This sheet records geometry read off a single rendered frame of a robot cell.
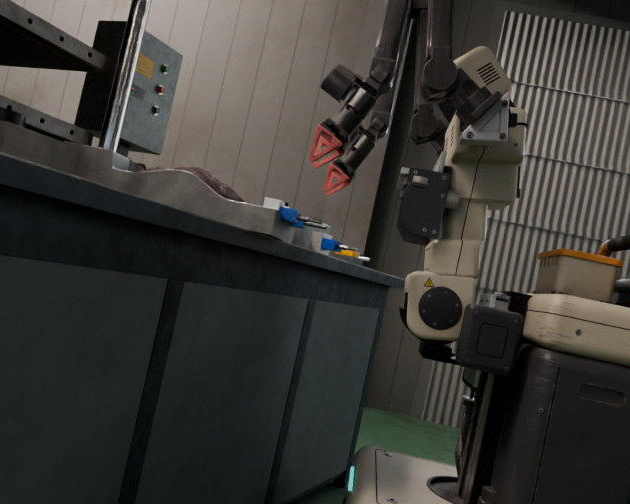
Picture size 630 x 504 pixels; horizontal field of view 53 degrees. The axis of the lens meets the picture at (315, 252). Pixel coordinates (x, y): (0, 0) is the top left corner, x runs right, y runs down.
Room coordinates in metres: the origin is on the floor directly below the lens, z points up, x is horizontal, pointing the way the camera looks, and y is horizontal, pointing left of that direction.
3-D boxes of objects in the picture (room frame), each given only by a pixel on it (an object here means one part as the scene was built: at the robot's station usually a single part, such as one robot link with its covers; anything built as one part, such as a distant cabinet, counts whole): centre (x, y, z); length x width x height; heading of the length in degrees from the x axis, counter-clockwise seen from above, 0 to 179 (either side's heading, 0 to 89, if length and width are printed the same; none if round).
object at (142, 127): (2.33, 0.80, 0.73); 0.30 x 0.22 x 1.47; 155
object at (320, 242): (1.68, -0.05, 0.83); 0.13 x 0.05 x 0.05; 57
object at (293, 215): (1.40, 0.06, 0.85); 0.13 x 0.05 x 0.05; 82
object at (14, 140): (1.10, 0.57, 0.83); 0.20 x 0.15 x 0.07; 65
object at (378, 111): (1.87, -0.11, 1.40); 0.11 x 0.06 x 0.43; 174
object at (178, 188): (1.48, 0.33, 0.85); 0.50 x 0.26 x 0.11; 82
